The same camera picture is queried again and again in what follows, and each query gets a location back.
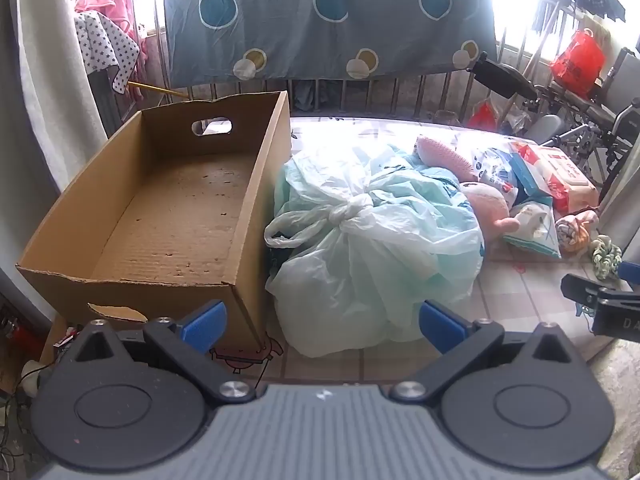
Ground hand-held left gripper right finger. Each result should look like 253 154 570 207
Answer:
391 300 583 403

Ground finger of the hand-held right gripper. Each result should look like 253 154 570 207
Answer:
560 273 640 311
617 261 640 288

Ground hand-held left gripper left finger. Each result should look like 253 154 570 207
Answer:
74 300 258 405

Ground orange striped knitted sock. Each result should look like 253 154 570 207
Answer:
555 209 599 256

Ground pale green plastic bag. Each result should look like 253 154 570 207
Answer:
264 144 486 358

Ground brown cardboard box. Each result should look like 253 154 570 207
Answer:
15 91 292 361

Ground pink plush toy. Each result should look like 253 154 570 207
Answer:
415 135 521 233

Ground checked floral tablecloth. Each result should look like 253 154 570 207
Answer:
210 115 640 386

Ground red white wipes packet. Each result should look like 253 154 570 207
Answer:
520 144 599 213

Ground blue white flat packet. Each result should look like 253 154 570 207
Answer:
507 142 551 196

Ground white printed plastic packet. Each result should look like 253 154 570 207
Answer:
470 146 521 206

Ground small red plastic bag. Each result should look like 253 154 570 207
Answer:
467 100 501 131

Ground large red plastic bag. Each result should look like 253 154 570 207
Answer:
550 29 606 98

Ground black wheelchair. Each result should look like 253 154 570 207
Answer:
467 47 640 201

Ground metal railing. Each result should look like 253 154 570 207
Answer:
187 67 481 126

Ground yellow stick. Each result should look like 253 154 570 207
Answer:
127 80 191 101

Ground white curtain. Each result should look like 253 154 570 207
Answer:
15 0 108 196

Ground white star print cloth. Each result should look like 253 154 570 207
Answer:
74 10 141 95

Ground blue bedsheet with circles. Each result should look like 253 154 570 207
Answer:
161 0 498 88

